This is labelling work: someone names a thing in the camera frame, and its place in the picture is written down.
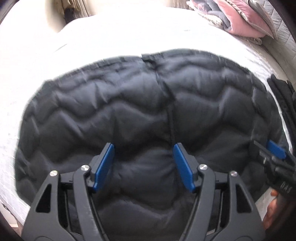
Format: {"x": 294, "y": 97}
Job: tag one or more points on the folded pink grey quilt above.
{"x": 211, "y": 12}

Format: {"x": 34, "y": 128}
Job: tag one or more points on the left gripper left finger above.
{"x": 48, "y": 217}

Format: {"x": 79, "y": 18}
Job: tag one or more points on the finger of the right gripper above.
{"x": 277, "y": 151}
{"x": 262, "y": 155}

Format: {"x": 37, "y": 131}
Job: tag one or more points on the beige curtain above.
{"x": 74, "y": 9}

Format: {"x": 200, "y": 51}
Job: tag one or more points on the right hand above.
{"x": 271, "y": 211}

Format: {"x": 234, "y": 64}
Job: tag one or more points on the grey lace bedspread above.
{"x": 31, "y": 53}

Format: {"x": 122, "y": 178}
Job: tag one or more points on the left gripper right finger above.
{"x": 238, "y": 217}

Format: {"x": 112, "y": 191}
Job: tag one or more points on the folded black garment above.
{"x": 285, "y": 96}

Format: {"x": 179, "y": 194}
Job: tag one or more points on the black quilted down jacket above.
{"x": 144, "y": 105}

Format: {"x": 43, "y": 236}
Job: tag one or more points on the grey pink velvet pillow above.
{"x": 257, "y": 7}

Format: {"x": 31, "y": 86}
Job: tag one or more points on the grey padded headboard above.
{"x": 283, "y": 48}

